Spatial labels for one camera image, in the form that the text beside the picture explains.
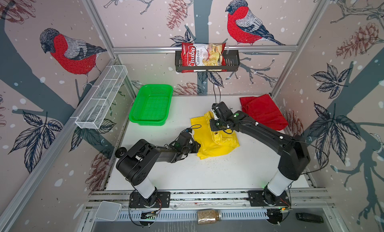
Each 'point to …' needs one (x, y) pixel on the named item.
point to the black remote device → (309, 217)
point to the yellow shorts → (211, 142)
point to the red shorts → (262, 109)
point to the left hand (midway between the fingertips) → (200, 146)
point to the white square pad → (108, 210)
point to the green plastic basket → (152, 105)
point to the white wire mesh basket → (102, 96)
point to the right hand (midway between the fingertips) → (209, 127)
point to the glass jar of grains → (208, 216)
